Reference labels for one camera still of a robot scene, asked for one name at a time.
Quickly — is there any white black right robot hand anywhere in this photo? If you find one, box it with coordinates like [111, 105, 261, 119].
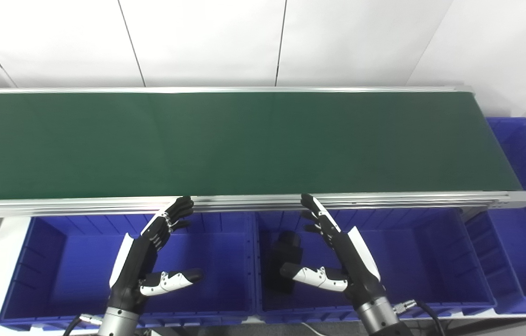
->
[280, 193, 388, 311]

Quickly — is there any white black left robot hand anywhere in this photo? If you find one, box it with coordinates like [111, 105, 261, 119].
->
[106, 196, 205, 315]

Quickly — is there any black cylinder block part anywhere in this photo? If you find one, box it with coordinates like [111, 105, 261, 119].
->
[267, 231, 303, 294]

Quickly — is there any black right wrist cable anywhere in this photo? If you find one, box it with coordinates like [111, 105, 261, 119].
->
[393, 300, 448, 336]

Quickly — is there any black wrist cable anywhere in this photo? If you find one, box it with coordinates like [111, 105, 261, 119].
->
[62, 315, 105, 336]
[393, 300, 448, 336]

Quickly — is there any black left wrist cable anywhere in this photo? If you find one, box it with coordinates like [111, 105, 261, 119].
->
[62, 315, 105, 336]

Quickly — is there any white floor cable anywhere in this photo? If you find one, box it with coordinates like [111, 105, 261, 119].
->
[300, 321, 326, 336]

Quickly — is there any green conveyor belt aluminium frame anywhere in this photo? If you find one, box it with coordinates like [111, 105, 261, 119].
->
[0, 85, 526, 219]

